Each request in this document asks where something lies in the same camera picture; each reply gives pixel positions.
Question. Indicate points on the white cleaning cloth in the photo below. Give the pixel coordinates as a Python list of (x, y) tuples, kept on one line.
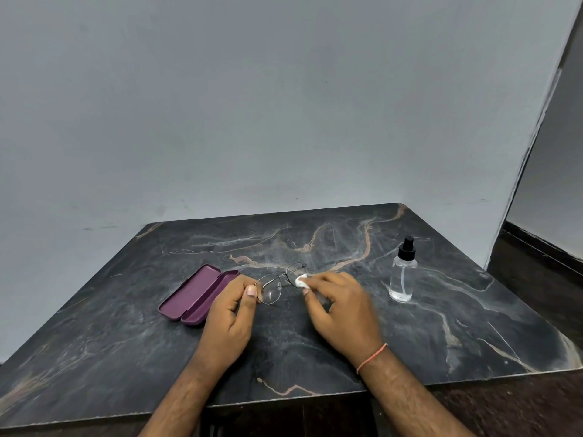
[(300, 281)]

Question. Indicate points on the person's right forearm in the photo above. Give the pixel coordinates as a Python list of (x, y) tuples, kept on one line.
[(410, 405)]

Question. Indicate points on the person's right hand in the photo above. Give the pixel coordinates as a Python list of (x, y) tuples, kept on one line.
[(348, 318)]

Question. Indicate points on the metal frame eyeglasses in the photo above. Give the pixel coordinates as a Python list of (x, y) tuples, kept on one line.
[(272, 291)]

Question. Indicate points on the clear spray bottle black cap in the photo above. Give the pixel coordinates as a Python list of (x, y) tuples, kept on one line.
[(403, 282)]

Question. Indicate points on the person's left hand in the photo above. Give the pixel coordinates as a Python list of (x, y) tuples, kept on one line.
[(225, 332)]

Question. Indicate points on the maroon glasses case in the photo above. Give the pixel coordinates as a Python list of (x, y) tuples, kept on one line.
[(196, 293)]

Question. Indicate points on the person's left forearm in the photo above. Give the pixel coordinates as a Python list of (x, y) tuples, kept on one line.
[(177, 409)]

